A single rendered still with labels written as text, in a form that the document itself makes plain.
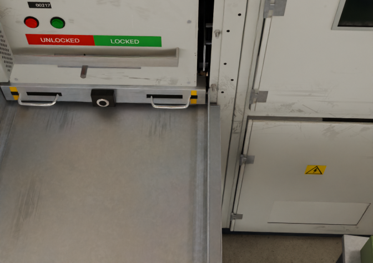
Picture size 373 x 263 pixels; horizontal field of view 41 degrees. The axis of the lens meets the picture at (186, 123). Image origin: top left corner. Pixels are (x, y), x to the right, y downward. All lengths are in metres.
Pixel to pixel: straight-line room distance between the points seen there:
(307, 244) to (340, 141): 0.71
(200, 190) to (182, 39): 0.36
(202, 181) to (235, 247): 0.88
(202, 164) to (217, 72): 0.24
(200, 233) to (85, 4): 0.58
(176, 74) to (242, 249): 1.01
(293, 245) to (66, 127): 1.13
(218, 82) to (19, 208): 0.58
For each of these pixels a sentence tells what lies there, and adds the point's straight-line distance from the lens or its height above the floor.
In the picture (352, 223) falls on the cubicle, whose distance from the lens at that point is 2.05.
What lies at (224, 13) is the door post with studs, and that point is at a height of 1.17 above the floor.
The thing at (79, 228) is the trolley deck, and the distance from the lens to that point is 1.21.
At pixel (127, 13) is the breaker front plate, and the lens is 1.15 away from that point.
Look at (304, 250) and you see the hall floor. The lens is 2.13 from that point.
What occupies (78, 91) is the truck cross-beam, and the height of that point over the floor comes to 0.91.
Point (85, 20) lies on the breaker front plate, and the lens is 1.18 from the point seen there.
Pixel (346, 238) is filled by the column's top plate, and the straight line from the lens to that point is 1.34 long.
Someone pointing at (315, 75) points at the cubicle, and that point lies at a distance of 1.29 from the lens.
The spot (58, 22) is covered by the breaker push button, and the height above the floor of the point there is 1.15.
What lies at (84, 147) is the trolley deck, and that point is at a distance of 1.32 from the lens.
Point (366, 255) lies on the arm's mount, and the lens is 1.29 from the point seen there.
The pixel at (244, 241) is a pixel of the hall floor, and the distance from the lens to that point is 2.11.
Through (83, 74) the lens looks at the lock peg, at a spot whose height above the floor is 1.02.
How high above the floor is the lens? 1.93
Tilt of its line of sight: 54 degrees down
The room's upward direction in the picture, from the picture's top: straight up
